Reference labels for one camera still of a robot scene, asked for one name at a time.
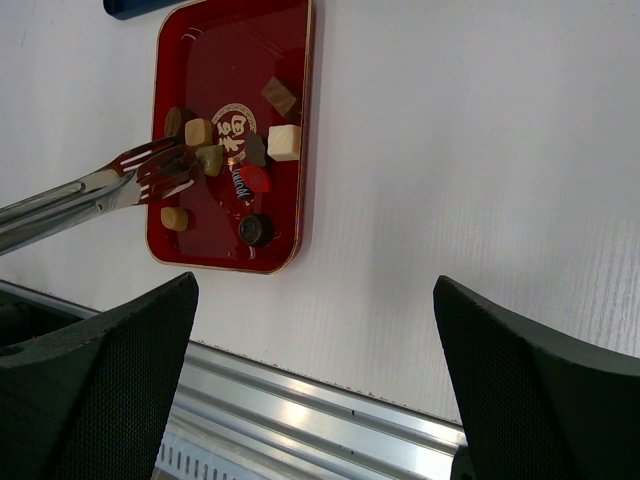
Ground brown round chocolate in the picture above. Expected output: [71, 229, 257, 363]
[164, 106, 196, 139]

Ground caramel square chocolate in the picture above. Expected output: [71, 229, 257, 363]
[184, 118, 213, 148]

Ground metal serving tongs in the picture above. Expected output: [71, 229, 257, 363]
[1, 136, 202, 255]

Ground dark round chocolate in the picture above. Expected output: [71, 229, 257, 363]
[238, 214, 275, 247]

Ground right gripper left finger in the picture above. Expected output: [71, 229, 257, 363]
[1, 273, 199, 479]

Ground red lacquer tray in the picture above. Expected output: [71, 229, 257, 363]
[146, 1, 315, 274]

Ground aluminium front rail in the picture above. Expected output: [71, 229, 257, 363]
[1, 283, 466, 479]

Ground dark striped chocolate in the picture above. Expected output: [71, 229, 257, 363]
[231, 169, 253, 200]

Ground blue tin lid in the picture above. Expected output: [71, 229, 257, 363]
[102, 0, 186, 21]

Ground slotted cable duct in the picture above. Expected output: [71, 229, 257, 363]
[155, 432, 314, 480]

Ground red heart chocolate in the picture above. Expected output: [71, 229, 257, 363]
[240, 165, 273, 193]

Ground brown triangular chocolate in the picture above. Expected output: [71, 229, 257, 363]
[245, 131, 267, 167]

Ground white square chocolate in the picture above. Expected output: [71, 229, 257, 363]
[267, 124, 302, 162]

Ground milk brown rectangular chocolate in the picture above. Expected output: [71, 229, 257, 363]
[261, 77, 302, 123]

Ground tan round chocolate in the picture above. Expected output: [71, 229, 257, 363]
[160, 207, 189, 232]

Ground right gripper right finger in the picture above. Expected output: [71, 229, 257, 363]
[433, 276, 639, 479]

